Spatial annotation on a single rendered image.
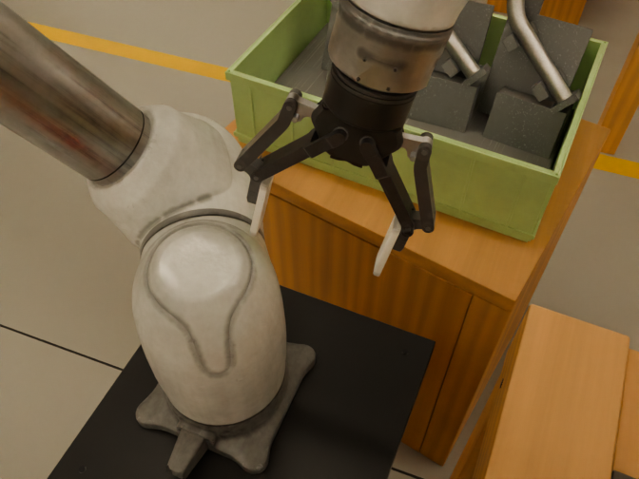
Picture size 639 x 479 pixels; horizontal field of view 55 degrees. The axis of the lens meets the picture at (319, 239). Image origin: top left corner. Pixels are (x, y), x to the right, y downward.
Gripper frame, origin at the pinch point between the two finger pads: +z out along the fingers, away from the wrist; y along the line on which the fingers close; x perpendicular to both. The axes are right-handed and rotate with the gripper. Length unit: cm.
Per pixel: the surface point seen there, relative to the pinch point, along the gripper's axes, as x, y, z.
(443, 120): 61, 16, 16
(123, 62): 190, -106, 110
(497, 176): 40.4, 25.3, 11.3
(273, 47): 68, -20, 17
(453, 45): 65, 13, 3
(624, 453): -0.6, 44.7, 18.0
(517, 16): 65, 21, -6
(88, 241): 91, -73, 119
